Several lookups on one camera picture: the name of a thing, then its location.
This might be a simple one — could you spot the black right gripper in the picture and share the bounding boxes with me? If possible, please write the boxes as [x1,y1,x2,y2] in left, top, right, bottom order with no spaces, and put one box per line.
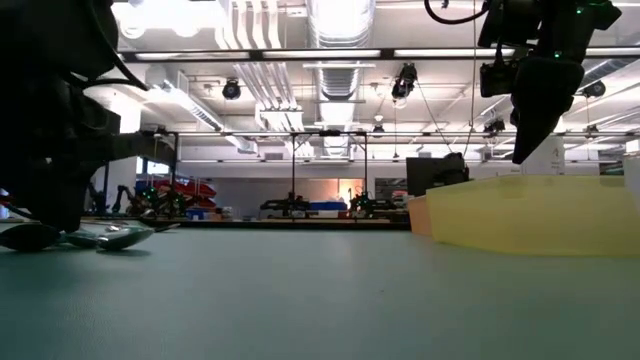
[510,51,585,166]

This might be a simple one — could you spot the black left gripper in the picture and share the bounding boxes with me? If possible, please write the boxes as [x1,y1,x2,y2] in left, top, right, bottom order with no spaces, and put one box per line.
[0,94,124,234]

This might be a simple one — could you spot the teal-handled silver spoon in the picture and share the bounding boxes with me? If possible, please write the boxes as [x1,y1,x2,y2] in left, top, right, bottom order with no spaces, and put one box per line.
[96,224,157,253]
[58,227,104,250]

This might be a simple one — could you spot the yellow plastic bin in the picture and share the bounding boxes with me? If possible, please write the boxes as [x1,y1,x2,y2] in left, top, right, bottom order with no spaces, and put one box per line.
[424,173,640,259]

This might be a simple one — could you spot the black computer monitor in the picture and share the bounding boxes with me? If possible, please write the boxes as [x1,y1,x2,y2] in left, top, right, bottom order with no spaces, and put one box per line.
[405,152,472,199]

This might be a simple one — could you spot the red background equipment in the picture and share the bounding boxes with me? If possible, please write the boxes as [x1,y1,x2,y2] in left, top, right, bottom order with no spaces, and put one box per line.
[158,177,219,209]

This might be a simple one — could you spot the blue storage box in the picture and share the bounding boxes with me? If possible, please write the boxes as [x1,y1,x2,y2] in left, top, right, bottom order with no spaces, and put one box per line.
[308,200,349,212]

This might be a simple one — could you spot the white ceiling light fixture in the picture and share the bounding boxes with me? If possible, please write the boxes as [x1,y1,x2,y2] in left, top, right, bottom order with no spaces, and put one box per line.
[112,0,221,40]

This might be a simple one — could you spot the black overhead light bar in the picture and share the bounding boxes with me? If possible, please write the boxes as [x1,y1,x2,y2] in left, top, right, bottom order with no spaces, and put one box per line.
[117,46,640,64]

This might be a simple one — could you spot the green table mat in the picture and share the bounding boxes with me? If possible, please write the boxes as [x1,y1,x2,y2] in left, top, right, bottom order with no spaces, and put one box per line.
[0,222,640,360]

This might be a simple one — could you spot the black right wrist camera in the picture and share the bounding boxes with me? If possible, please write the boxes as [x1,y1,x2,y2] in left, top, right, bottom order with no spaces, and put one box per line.
[478,58,520,99]

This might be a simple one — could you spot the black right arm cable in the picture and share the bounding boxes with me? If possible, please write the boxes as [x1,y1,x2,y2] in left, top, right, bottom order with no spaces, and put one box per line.
[423,0,494,26]

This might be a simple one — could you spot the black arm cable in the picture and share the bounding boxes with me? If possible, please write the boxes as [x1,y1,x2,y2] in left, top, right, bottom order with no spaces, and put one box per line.
[64,9,151,92]
[423,0,494,26]

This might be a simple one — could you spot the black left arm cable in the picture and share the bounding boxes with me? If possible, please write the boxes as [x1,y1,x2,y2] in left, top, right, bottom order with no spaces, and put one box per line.
[64,9,151,92]

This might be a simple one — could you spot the black aluminium table frame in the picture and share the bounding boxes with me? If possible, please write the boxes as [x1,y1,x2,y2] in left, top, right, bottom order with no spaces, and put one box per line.
[139,217,412,231]

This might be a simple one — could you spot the white ceiling vent duct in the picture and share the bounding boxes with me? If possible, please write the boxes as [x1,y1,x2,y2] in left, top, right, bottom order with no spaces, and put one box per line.
[147,74,259,155]

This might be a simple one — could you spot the silver ceiling air duct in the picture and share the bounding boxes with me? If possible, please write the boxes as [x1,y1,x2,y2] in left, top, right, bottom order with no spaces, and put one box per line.
[305,0,377,157]

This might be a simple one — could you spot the black background workstation frame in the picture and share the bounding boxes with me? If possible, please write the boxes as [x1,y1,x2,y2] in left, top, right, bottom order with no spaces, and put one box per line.
[119,129,640,221]

